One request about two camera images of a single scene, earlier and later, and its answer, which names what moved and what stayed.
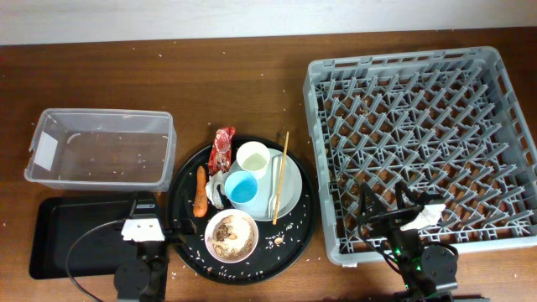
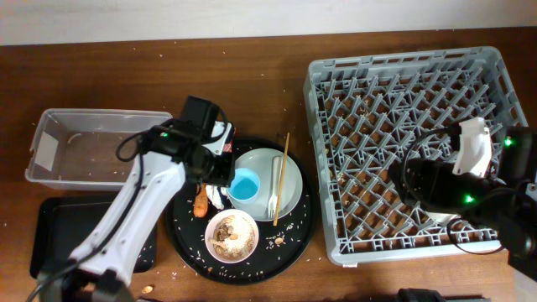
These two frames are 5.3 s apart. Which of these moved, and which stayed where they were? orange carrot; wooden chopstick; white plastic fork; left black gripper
Moved: left black gripper
Stayed: white plastic fork; orange carrot; wooden chopstick
